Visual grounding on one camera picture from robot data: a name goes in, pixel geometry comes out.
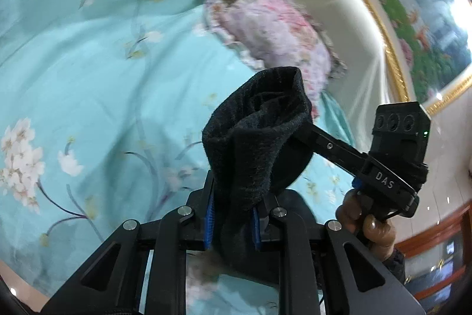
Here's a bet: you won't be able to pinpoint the wooden bedside cabinet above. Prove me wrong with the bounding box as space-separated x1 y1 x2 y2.
396 200 472 301

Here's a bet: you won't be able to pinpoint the turquoise floral bedsheet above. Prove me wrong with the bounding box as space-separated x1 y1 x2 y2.
0 0 355 315

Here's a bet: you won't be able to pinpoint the person's right hand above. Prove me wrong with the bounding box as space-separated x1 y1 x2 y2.
335 189 397 262

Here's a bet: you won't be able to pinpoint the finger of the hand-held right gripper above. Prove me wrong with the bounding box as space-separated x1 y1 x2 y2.
291 121 370 178

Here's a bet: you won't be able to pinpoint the person's right forearm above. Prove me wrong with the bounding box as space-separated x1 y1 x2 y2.
381 248 407 287

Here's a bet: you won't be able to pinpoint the black pants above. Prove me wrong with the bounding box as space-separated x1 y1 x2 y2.
201 66 325 286

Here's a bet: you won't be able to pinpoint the gold framed landscape painting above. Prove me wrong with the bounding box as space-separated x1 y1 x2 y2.
299 0 472 117

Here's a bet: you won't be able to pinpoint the white padded headboard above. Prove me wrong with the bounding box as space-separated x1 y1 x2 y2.
268 0 407 138

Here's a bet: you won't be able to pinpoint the pink floral ruffled pillow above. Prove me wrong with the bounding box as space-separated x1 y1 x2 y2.
203 0 348 94

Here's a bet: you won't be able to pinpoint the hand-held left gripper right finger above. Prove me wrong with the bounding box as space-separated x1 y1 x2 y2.
252 193 425 315

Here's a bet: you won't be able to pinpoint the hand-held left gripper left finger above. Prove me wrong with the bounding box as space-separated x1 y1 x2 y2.
40 171 217 315

